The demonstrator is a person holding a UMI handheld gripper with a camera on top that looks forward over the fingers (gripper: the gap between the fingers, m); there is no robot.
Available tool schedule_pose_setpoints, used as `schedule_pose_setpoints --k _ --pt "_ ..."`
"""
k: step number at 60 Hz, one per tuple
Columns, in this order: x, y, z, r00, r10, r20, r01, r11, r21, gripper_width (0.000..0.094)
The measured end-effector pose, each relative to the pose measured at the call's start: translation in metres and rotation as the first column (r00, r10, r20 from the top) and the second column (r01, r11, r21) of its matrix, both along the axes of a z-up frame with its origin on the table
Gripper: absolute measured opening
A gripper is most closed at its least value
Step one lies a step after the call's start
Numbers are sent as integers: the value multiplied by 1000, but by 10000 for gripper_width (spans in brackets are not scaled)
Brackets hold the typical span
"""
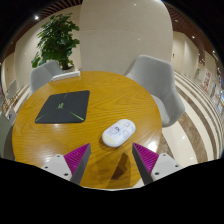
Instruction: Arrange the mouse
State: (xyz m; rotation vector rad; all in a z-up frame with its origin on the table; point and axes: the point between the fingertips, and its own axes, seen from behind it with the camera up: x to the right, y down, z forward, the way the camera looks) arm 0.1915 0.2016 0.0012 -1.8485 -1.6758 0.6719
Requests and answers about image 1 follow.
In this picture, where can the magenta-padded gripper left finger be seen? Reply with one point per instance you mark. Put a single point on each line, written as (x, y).
(77, 157)

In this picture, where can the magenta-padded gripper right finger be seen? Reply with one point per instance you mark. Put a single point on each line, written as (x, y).
(146, 158)

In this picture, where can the white cartoon-print computer mouse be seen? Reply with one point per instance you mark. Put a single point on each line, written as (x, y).
(118, 133)

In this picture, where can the black mouse pad green lines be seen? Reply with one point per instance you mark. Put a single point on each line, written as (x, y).
(65, 106)

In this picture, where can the grey shell chair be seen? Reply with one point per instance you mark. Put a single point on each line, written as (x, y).
(160, 83)
(41, 75)
(4, 133)

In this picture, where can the white power strip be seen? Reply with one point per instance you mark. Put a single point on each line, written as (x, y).
(66, 75)

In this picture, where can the small distant grey chair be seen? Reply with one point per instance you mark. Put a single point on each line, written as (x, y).
(12, 88)

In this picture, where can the green potted plant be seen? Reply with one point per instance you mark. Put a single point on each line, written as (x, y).
(56, 40)

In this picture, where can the wall posters group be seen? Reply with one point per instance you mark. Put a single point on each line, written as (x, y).
(208, 81)

